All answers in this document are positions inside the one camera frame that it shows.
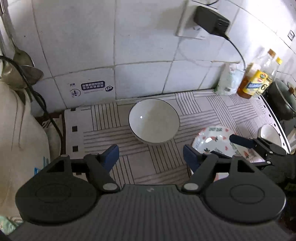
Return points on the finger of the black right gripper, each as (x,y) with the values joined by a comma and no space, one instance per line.
(248,143)
(220,155)

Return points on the striped table mat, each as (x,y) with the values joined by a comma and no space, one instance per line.
(93,129)

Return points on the white rice cooker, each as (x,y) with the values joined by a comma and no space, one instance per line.
(24,147)

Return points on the yellow label oil bottle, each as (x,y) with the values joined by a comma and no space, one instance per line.
(256,74)

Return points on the black wok with lid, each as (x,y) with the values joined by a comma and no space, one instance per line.
(281,99)

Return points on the clear vinegar bottle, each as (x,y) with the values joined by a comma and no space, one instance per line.
(271,72)

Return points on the black power adapter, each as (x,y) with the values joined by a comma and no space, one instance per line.
(211,21)

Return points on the white salt bag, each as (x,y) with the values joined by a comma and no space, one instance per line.
(230,79)

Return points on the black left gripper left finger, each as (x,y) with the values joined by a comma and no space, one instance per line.
(99,167)

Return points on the white wall socket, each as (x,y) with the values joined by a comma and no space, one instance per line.
(187,28)

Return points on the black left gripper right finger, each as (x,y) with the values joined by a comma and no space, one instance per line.
(203,166)

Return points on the strawberry print plate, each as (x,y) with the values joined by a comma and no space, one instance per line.
(216,138)

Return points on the metal ladle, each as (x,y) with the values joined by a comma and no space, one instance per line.
(10,75)

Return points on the small white bowl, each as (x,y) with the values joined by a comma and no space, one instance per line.
(269,133)

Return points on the large white bowl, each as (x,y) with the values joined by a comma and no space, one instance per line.
(153,121)

